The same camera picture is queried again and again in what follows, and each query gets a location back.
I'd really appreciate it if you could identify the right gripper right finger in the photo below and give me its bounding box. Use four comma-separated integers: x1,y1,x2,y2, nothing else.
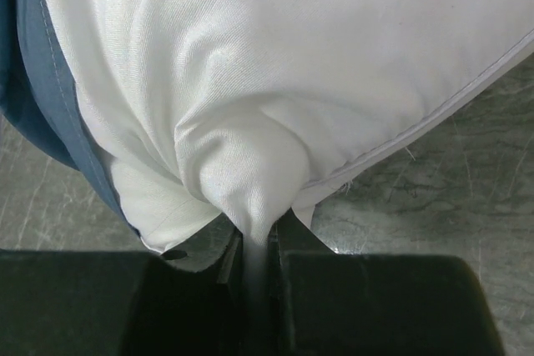
269,212,502,355

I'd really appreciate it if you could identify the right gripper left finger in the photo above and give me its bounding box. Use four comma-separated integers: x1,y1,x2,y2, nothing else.
1,231,242,355

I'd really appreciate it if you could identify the white pillow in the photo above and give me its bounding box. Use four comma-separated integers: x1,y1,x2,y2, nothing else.
42,0,533,304

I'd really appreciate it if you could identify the blue cartoon mouse pillowcase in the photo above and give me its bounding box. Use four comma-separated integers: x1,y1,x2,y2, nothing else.
1,0,123,217

